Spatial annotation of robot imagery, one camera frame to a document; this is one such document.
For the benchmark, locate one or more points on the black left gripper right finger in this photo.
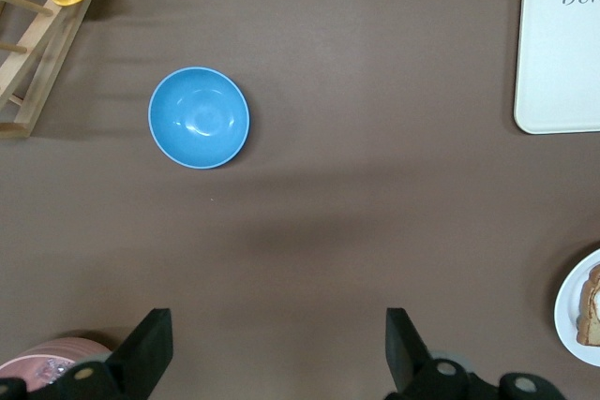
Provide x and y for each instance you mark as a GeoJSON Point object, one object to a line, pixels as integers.
{"type": "Point", "coordinates": [403, 348]}

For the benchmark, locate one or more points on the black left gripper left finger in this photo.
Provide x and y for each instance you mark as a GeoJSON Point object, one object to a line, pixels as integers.
{"type": "Point", "coordinates": [150, 348]}

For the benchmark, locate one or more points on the blue bowl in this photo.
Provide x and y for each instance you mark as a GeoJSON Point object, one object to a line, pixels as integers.
{"type": "Point", "coordinates": [199, 119]}

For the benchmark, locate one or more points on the wooden mug rack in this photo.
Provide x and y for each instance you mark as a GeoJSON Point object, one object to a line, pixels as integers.
{"type": "Point", "coordinates": [42, 48]}

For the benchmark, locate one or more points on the pink bowl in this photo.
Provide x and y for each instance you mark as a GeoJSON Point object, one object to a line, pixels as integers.
{"type": "Point", "coordinates": [42, 360]}

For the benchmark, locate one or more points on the bread slice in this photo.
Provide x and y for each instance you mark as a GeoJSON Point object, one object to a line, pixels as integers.
{"type": "Point", "coordinates": [588, 325]}

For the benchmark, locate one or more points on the metal ladle spoon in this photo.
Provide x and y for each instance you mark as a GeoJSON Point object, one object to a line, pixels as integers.
{"type": "Point", "coordinates": [54, 369]}

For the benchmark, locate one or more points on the white round plate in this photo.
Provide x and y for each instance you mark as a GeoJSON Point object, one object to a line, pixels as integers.
{"type": "Point", "coordinates": [569, 320]}

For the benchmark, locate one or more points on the cream bear print tray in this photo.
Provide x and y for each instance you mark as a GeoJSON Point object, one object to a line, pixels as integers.
{"type": "Point", "coordinates": [558, 67]}

